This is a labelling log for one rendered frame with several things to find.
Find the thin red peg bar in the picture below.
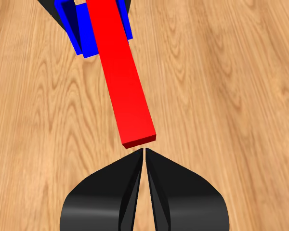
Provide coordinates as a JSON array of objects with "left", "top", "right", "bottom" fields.
[{"left": 86, "top": 0, "right": 157, "bottom": 150}]

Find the blue hollow socket block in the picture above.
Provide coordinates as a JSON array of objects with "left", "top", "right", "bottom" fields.
[{"left": 54, "top": 0, "right": 133, "bottom": 59}]

